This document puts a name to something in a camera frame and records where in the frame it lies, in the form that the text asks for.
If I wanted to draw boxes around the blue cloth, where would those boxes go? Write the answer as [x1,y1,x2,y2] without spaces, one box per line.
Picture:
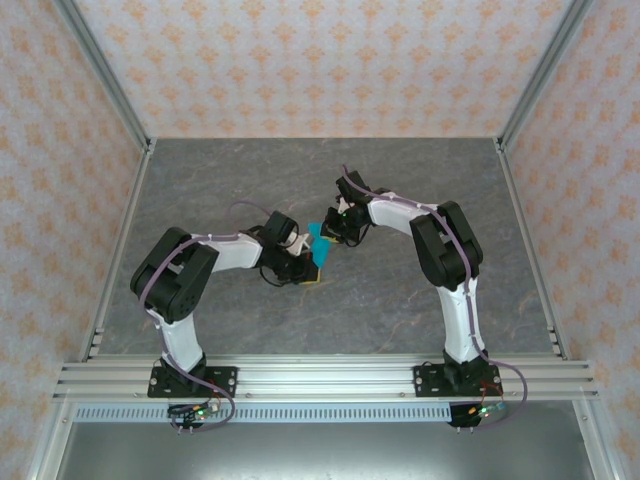
[306,222,336,270]

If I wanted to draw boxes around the grey sheet metal panel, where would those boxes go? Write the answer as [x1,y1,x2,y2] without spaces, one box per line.
[54,422,601,480]

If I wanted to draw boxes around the small circuit board with LED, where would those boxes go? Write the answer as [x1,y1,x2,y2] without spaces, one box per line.
[167,399,222,421]
[467,401,507,419]

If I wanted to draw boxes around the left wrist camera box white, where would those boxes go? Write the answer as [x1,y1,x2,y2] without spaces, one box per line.
[285,231,314,257]

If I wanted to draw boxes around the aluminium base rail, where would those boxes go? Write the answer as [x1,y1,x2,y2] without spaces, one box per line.
[52,353,600,402]

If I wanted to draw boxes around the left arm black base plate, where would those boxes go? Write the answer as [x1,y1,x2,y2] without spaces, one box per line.
[147,366,239,400]

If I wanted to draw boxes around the grey slotted cable duct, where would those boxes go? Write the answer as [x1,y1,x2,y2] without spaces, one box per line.
[73,405,454,424]

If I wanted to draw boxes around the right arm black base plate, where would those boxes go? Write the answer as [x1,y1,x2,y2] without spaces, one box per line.
[412,364,504,400]

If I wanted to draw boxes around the aluminium table side rail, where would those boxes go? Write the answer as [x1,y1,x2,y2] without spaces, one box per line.
[493,137,572,362]
[77,139,157,364]

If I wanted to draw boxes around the aluminium frame post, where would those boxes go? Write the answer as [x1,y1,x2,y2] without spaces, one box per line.
[52,0,154,154]
[494,0,596,151]

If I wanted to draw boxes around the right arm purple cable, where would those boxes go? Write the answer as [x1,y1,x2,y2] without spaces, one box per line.
[339,163,529,434]

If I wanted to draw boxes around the aluminium lower frame bar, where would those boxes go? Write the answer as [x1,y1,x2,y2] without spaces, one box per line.
[27,402,76,480]
[572,399,624,480]

